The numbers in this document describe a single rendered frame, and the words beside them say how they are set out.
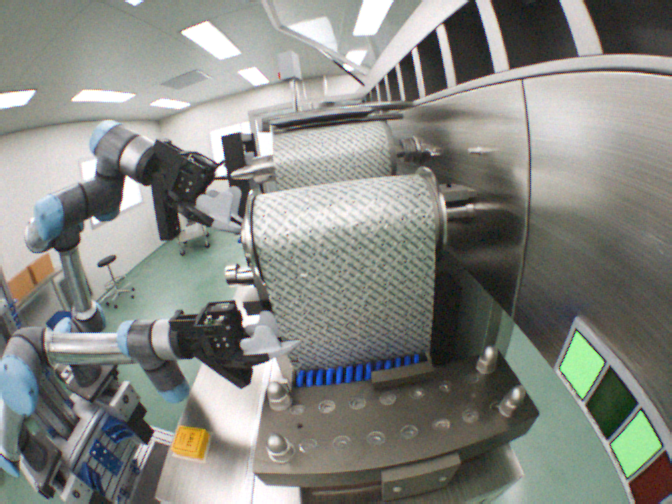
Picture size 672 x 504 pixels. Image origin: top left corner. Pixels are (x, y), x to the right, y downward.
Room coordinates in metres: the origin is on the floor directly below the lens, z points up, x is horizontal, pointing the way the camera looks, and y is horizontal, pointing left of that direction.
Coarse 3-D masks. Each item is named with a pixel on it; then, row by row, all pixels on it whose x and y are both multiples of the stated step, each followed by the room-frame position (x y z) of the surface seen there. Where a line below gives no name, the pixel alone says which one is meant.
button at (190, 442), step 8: (176, 432) 0.26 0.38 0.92; (184, 432) 0.26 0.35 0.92; (192, 432) 0.27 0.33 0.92; (200, 432) 0.27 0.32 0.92; (176, 440) 0.24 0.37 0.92; (184, 440) 0.24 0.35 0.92; (192, 440) 0.24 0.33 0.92; (200, 440) 0.25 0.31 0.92; (176, 448) 0.22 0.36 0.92; (184, 448) 0.22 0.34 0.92; (192, 448) 0.22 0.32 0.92; (200, 448) 0.23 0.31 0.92; (184, 456) 0.21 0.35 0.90; (192, 456) 0.21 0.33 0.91; (200, 456) 0.21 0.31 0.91
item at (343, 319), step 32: (288, 288) 0.34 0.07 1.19; (320, 288) 0.34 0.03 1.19; (352, 288) 0.34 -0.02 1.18; (384, 288) 0.34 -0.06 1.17; (416, 288) 0.34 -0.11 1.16; (288, 320) 0.34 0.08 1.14; (320, 320) 0.34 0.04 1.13; (352, 320) 0.34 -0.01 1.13; (384, 320) 0.34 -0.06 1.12; (416, 320) 0.34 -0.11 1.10; (288, 352) 0.34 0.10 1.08; (320, 352) 0.34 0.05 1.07; (352, 352) 0.34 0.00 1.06; (384, 352) 0.34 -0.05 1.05; (416, 352) 0.34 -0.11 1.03
